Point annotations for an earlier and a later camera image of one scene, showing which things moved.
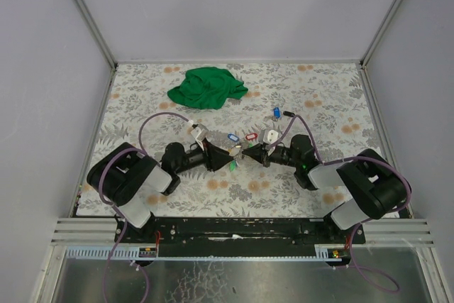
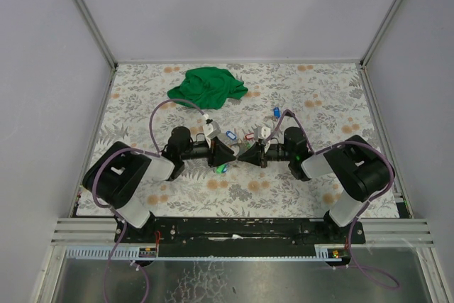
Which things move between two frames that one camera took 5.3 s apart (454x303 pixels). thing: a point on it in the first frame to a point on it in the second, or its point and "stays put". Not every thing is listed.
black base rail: (237, 237) stays put
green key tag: (233, 165) to (221, 169)
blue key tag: (277, 113) stays put
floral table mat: (329, 104) stays put
